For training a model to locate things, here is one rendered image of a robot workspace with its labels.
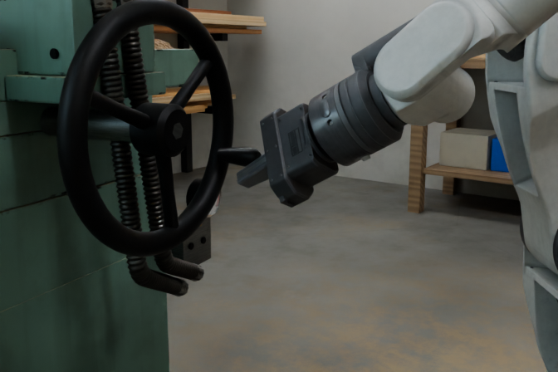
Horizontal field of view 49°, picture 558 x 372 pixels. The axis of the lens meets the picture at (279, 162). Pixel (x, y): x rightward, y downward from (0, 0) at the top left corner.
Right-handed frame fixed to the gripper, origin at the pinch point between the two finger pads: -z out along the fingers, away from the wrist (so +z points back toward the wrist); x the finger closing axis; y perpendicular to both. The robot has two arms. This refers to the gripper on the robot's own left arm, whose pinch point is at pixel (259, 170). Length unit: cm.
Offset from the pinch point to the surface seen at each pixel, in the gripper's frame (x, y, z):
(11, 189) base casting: 1.5, 19.4, -22.7
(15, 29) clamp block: 16.7, 25.6, -13.1
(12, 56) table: 14.2, 24.8, -14.8
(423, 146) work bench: 126, -233, -62
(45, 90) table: 7.7, 22.7, -10.9
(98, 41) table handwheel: 4.8, 25.2, 2.0
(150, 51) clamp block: 17.2, 11.0, -6.3
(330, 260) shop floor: 56, -164, -92
